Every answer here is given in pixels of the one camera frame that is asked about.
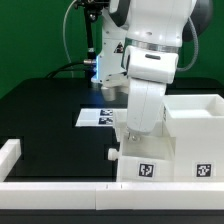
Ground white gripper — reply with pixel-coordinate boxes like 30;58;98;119
123;46;179;142

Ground white drawer with knob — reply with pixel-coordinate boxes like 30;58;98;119
108;135;174;182

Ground large white drawer cabinet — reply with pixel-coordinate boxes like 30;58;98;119
163;94;224;182

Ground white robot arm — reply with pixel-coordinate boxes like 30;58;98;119
92;0;213;136

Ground white marker tag board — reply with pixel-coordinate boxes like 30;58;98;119
76;108;113;127

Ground black cables on table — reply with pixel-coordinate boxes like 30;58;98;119
44;61;98;80

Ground white front rail bar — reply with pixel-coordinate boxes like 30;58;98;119
0;182;224;210

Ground grey cable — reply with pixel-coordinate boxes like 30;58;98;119
62;0;78;79

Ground white left rail block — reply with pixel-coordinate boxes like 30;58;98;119
0;139;21;183

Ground black camera stand pole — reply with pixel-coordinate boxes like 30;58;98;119
74;0;111;67

